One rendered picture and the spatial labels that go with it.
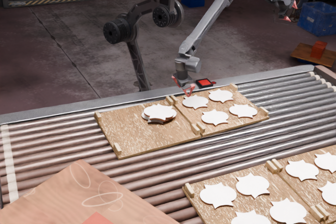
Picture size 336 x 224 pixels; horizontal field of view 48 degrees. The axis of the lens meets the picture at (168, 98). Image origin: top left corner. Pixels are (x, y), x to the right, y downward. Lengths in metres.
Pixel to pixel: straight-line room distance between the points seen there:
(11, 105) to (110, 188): 2.55
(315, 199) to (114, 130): 0.91
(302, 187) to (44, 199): 0.99
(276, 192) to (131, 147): 0.63
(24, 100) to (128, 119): 2.12
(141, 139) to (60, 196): 0.54
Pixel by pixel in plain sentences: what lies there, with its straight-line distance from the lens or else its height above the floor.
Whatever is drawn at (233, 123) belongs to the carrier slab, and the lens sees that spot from 1.89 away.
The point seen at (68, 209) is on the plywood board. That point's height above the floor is 1.04.
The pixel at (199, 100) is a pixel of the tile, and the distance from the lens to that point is 2.01.
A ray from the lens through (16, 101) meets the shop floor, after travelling 3.83.
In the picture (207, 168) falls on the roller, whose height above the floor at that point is 0.91.
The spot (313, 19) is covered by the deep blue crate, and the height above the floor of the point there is 0.21.
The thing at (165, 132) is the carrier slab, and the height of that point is 0.94.
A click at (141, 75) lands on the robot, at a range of 3.10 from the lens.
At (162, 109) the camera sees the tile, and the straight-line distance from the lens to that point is 1.84.
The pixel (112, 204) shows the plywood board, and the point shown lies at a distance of 1.29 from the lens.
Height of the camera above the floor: 1.99
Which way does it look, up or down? 32 degrees down
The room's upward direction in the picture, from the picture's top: 5 degrees clockwise
